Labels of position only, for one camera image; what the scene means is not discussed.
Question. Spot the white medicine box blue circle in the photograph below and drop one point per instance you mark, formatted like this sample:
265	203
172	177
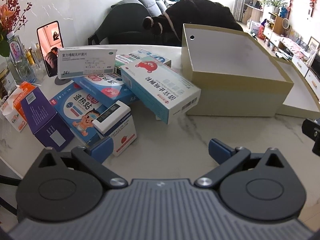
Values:
156	58

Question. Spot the clear plastic water bottle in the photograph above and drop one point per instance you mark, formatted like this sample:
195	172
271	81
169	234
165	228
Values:
15	52

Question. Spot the small white fan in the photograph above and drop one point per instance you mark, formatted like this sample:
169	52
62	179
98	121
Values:
285	23

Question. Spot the white low cabinet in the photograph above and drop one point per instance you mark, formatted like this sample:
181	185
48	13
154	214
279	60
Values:
300	65

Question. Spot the black smartphone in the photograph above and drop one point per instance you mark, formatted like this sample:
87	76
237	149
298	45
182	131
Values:
50	45

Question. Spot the beige cardboard box lid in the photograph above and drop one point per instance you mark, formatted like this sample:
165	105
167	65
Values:
300	97

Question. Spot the pink patterned cloth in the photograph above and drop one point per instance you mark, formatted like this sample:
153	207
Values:
292	43

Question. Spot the green and orange medicine box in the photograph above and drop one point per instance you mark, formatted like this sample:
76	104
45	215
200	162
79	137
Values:
123	61

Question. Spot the brown glass jar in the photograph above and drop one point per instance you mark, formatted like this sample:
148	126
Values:
6	82

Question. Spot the green potted plant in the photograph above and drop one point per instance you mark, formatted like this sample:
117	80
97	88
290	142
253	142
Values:
275	3

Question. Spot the teal medicine box red bear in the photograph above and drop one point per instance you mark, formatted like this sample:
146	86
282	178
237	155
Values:
160	85

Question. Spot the red berry flower bouquet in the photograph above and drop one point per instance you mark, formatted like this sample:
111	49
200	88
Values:
5	17

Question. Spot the orange tissue box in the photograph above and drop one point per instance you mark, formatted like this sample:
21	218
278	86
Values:
18	110

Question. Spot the wooden shelf unit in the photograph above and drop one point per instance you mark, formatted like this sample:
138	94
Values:
277	22

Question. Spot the black fleece coat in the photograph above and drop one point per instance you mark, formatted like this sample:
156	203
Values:
200	12

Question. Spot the dark dining chair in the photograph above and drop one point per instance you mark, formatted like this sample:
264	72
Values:
120	22

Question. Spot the white medicine box green logo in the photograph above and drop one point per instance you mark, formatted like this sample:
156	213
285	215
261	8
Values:
85	60

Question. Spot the grey curtain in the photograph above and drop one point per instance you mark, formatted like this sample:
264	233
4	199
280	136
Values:
241	0

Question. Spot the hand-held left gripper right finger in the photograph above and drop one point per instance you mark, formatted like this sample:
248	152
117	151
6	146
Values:
220	150

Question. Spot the round grey phone stand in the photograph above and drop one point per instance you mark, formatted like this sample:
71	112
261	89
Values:
62	82

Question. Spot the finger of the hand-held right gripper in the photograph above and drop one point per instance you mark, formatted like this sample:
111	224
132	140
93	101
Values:
310	127

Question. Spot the beige cardboard box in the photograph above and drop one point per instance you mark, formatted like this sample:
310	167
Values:
237	97

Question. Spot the white medicine box strawberry print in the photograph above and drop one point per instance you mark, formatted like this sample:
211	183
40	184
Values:
122	132

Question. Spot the purple medicine box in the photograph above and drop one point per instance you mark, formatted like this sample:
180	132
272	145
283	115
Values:
42	115

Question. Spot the framed photo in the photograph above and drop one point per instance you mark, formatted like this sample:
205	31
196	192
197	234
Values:
313	45

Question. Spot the blue fever patch box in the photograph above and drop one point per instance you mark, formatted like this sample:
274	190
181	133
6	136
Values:
72	107
100	87

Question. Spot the gold capped glass bottle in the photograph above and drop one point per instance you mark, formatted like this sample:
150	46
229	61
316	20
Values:
30	57

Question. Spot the white marble desktop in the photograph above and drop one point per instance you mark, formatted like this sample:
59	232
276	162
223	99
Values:
180	140

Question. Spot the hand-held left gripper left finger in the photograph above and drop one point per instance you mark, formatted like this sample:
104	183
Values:
102	148

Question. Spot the small clear bottle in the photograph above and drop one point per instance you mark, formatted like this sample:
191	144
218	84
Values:
40	62

